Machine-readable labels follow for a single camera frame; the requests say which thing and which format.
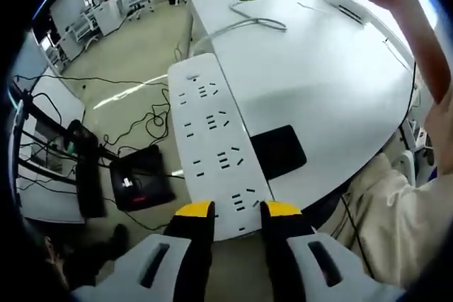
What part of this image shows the person's beige clothing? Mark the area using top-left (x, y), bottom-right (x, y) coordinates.
top-left (318, 100), bottom-right (453, 291)

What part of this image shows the black case red trim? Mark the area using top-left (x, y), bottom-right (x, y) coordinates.
top-left (108, 144), bottom-right (177, 212)

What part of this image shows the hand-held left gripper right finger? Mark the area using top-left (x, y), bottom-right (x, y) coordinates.
top-left (260, 199), bottom-right (405, 302)

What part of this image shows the person's dark shoe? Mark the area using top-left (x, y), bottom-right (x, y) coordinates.
top-left (65, 223), bottom-right (132, 281)

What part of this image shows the black square pad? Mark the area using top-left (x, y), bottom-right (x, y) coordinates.
top-left (248, 124), bottom-right (309, 181)

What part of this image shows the dark monitor screen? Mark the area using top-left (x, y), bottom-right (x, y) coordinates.
top-left (11, 37), bottom-right (49, 93)

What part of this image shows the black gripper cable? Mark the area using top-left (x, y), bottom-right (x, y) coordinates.
top-left (398, 0), bottom-right (420, 130)

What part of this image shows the white power strip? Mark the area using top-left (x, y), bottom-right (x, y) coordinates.
top-left (166, 52), bottom-right (275, 243)

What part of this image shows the white table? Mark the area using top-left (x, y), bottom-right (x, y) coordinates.
top-left (183, 0), bottom-right (415, 211)

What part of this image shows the black equipment stand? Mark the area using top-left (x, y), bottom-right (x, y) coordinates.
top-left (13, 74), bottom-right (118, 219)

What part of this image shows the white filing cabinet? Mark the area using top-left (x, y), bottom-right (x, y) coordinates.
top-left (100, 0), bottom-right (126, 36)

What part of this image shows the black floor cable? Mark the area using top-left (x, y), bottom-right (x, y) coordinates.
top-left (100, 80), bottom-right (175, 151)

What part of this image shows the white side desk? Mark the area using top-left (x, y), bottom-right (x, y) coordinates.
top-left (14, 74), bottom-right (86, 226)

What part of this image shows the white whiteboard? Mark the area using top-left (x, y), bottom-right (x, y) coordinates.
top-left (48, 0), bottom-right (84, 37)

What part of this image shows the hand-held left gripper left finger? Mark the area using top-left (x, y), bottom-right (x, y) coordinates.
top-left (69, 201), bottom-right (217, 302)

